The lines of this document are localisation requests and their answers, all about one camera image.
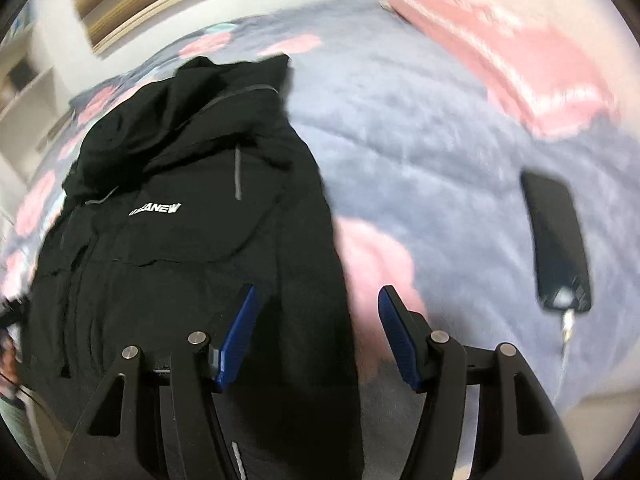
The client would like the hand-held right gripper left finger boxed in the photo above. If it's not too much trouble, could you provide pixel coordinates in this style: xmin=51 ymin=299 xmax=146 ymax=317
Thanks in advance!
xmin=55 ymin=284 xmax=263 ymax=480

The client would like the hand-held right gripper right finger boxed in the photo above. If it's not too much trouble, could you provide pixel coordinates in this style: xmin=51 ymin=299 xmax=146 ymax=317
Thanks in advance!
xmin=377 ymin=285 xmax=583 ymax=480

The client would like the black hooded jacket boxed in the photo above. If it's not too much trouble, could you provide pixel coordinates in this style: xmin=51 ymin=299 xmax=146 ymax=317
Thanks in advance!
xmin=20 ymin=56 xmax=366 ymax=480

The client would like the grey floral blanket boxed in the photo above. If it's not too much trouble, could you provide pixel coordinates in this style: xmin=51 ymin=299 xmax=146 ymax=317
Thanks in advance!
xmin=0 ymin=0 xmax=636 ymax=480

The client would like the black smartphone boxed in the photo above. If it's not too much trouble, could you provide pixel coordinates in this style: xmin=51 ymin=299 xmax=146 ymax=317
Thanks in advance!
xmin=520 ymin=170 xmax=593 ymax=313

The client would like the white bookshelf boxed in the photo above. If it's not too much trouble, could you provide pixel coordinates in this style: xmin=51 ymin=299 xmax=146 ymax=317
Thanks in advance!
xmin=0 ymin=35 xmax=76 ymax=221

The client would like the pink embroidered pillow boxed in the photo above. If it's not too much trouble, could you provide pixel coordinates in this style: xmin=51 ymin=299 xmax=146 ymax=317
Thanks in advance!
xmin=387 ymin=0 xmax=621 ymax=138

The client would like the striped window blind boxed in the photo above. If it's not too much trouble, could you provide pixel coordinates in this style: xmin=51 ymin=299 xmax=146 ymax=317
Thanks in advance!
xmin=65 ymin=0 xmax=281 ymax=56

